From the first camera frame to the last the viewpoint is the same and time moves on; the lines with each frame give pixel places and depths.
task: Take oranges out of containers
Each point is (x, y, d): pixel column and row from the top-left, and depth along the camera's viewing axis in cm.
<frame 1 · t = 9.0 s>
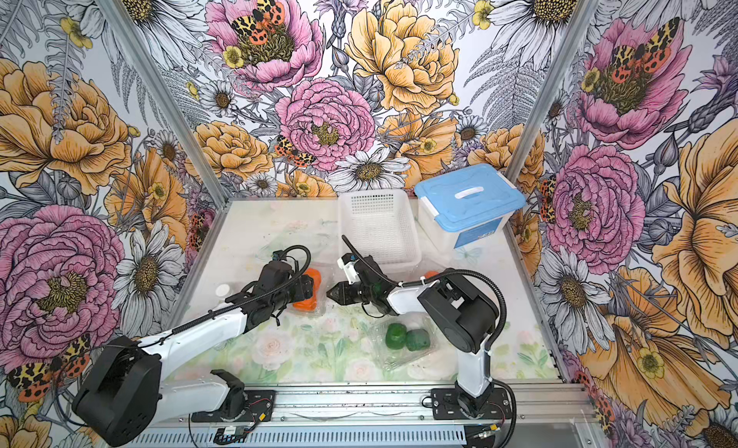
left hand: (300, 291, 89), fingers open
right hand: (329, 300, 89), fingers closed
white perforated plastic basket: (383, 222, 117), on the table
blue lid storage box: (468, 209, 97), point 19 cm above the table
green fruit left: (395, 336, 82), point 6 cm above the table
green fruit right: (417, 339, 81), point 6 cm above the table
white pill bottle orange label: (222, 289, 89), point 8 cm above the table

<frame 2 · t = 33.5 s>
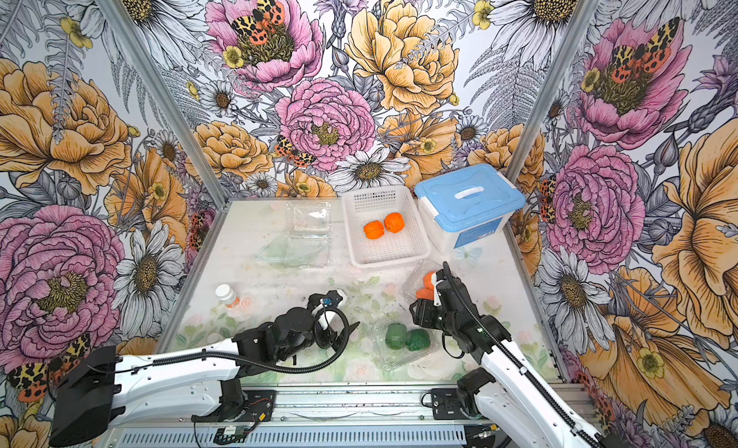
left hand: (341, 315, 78), fingers open
right hand: (418, 316, 79), fingers open
orange upper in left clamshell: (374, 230, 107), point 6 cm above the table
orange lower in left clamshell: (395, 222, 109), point 6 cm above the table
the other named things where they were.

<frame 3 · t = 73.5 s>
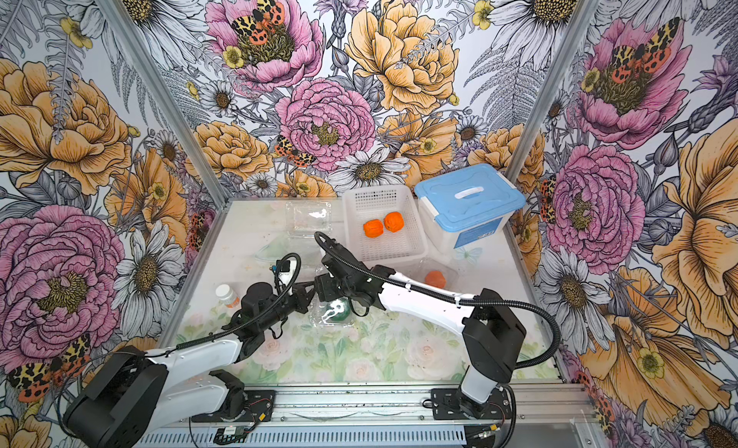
left hand: (320, 290, 85), fingers closed
right hand: (326, 289, 80), fingers open
green fruit left: (339, 309, 84), point 9 cm above the table
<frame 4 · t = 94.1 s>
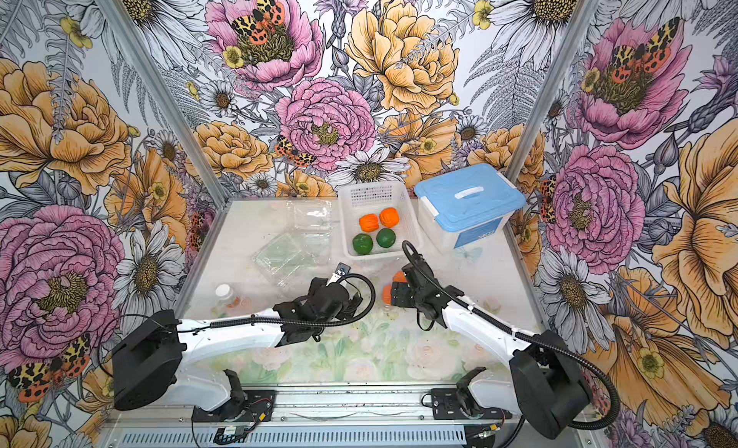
left hand: (337, 293, 85), fingers open
right hand: (402, 299, 87), fingers open
green fruit left: (362, 243, 104), point 5 cm above the table
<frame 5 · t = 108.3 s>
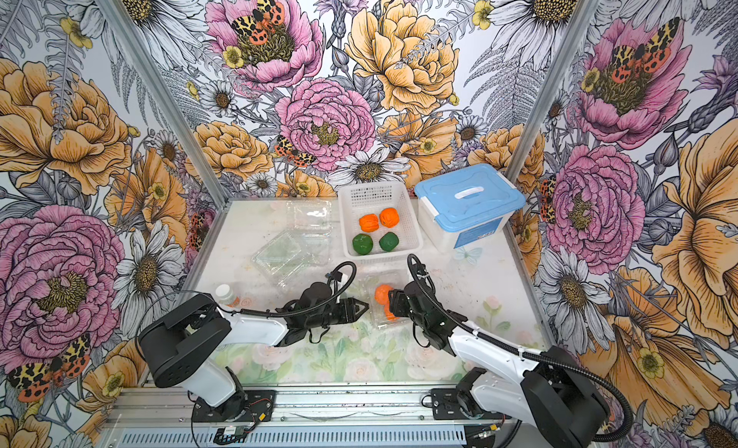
left hand: (362, 314, 86), fingers open
right hand: (395, 301, 86), fingers open
